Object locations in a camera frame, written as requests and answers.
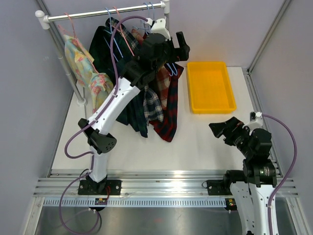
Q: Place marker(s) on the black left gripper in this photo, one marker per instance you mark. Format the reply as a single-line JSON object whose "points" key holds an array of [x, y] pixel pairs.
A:
{"points": [[177, 54]]}

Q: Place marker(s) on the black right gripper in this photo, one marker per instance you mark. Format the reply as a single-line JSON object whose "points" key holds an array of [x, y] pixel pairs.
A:
{"points": [[229, 129]]}

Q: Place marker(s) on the red navy plaid skirt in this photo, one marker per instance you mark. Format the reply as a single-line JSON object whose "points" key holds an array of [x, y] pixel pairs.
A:
{"points": [[167, 129]]}

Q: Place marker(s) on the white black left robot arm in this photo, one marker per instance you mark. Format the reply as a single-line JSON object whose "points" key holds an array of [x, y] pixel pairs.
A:
{"points": [[155, 52]]}

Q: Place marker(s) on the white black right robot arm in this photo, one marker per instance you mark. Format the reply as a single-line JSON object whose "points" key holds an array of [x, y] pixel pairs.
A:
{"points": [[252, 188]]}

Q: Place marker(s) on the rust beige plaid skirt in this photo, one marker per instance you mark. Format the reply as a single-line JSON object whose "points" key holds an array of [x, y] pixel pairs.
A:
{"points": [[162, 81]]}

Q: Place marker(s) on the navy white plaid skirt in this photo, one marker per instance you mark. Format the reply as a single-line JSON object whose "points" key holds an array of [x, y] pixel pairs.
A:
{"points": [[152, 109]]}

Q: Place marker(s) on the pastel floral skirt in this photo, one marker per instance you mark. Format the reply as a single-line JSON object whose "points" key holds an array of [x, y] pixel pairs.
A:
{"points": [[81, 62]]}

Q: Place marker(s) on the yellow plastic bin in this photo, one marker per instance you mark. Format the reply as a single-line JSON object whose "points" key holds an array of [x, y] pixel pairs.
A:
{"points": [[210, 90]]}

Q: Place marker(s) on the white metal clothes rack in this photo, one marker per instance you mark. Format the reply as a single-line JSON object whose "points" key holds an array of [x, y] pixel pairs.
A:
{"points": [[47, 23]]}

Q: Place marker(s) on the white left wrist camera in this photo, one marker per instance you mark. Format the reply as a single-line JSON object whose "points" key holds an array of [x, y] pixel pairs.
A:
{"points": [[158, 26]]}

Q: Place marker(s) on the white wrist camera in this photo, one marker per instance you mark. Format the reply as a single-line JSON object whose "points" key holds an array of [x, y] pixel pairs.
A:
{"points": [[256, 121], [158, 26]]}

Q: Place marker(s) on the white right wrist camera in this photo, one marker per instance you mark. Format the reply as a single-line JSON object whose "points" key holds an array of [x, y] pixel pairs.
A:
{"points": [[256, 121]]}

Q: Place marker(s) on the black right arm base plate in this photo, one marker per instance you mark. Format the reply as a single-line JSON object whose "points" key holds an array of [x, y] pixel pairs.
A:
{"points": [[217, 187]]}

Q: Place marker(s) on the aluminium rail frame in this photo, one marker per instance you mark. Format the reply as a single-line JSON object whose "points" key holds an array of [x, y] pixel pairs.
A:
{"points": [[165, 183]]}

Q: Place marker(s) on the slotted white cable duct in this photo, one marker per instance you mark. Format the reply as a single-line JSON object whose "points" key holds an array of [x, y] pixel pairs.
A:
{"points": [[135, 202]]}

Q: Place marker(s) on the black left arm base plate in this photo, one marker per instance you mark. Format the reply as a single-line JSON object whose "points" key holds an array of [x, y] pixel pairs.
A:
{"points": [[105, 187]]}

